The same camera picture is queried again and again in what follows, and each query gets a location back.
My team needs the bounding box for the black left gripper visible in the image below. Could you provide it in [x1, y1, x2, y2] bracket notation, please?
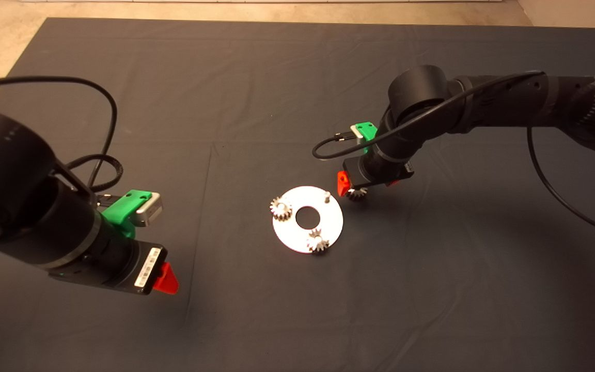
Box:
[50, 225, 179, 295]

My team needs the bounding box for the black right camera cable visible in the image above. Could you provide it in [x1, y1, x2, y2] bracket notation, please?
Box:
[312, 71, 595, 241]

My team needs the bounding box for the black camera cable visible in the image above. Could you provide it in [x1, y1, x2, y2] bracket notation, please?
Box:
[312, 71, 595, 241]
[0, 76, 123, 207]

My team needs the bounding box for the green right camera mount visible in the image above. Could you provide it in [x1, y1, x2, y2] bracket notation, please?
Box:
[354, 122, 379, 154]

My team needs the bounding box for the silver left camera box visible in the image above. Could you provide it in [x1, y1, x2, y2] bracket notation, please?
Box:
[133, 192, 163, 227]

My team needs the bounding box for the black left camera cable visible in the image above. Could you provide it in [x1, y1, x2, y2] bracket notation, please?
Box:
[0, 76, 123, 207]

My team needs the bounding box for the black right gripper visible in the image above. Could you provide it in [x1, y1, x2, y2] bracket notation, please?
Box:
[337, 150, 415, 197]

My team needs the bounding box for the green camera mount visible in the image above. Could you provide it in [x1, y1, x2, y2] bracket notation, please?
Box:
[96, 190, 152, 239]
[354, 122, 379, 154]

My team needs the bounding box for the round metal carrier plate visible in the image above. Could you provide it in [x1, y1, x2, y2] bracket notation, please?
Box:
[273, 186, 344, 254]

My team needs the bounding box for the green left camera mount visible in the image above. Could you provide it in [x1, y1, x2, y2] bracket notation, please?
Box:
[96, 190, 152, 239]

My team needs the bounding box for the dark grey table cloth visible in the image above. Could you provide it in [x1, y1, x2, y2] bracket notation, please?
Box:
[0, 18, 595, 372]

